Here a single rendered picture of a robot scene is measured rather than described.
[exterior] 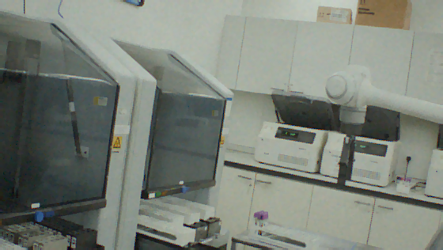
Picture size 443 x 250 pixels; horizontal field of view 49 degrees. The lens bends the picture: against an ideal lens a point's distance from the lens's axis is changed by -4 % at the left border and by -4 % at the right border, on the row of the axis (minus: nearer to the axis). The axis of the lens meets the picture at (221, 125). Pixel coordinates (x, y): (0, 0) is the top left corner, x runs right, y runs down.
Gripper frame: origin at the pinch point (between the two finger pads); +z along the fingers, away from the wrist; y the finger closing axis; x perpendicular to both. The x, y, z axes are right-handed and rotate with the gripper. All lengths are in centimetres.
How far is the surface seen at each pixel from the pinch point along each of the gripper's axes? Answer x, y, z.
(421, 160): -26, 280, 16
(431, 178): -36, 217, 23
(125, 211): 76, -24, 23
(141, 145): 75, -18, -2
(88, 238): 76, -47, 28
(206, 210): 68, 34, 31
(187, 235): 56, -10, 31
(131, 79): 75, -30, -27
